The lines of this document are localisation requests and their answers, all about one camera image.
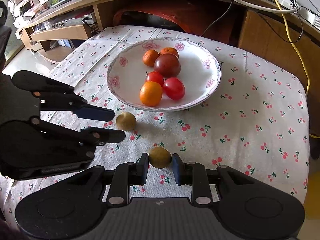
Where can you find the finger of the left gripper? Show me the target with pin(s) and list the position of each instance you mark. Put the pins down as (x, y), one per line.
(90, 135)
(57, 96)

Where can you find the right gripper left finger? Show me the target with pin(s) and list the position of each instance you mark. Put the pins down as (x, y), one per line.
(125, 176)

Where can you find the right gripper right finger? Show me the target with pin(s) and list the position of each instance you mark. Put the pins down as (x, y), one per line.
(194, 175)

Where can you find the tan kiwi fruit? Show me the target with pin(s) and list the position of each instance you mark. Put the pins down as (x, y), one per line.
(126, 121)

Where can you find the green-brown kiwi fruit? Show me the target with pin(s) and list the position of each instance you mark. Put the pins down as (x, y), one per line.
(159, 157)

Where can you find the small red tomato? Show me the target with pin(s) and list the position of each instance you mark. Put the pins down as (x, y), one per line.
(155, 77)

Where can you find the oval red tomato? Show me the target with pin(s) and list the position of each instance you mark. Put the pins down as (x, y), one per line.
(174, 88)

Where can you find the white floral ceramic bowl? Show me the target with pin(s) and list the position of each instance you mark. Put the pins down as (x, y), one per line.
(200, 74)

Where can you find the dark red large tomato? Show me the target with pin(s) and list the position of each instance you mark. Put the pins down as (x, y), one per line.
(167, 65)

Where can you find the cherry print tablecloth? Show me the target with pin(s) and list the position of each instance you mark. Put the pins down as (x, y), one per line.
(256, 122)

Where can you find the red basin under cabinet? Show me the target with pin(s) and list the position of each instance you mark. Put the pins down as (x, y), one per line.
(186, 17)

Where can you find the curved wooden tv cabinet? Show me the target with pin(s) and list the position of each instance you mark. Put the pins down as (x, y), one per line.
(290, 41)

